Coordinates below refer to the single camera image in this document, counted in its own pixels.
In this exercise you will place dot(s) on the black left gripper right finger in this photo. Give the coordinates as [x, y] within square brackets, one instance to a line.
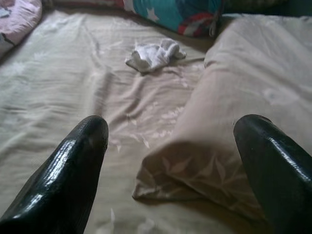
[278, 175]

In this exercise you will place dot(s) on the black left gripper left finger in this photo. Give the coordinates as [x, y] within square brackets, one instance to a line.
[56, 185]

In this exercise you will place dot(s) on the large beige floral pillow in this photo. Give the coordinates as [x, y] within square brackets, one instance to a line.
[243, 85]

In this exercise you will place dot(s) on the beige floral bed sheet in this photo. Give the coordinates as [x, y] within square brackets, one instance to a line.
[61, 85]

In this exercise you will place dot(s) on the white crumpled cloth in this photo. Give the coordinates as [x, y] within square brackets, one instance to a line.
[151, 52]

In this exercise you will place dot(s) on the pink cartoon print quilt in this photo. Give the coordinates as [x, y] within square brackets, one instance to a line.
[17, 22]

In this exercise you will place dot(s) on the striped colourful bolster pillow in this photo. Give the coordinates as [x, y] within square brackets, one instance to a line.
[170, 14]

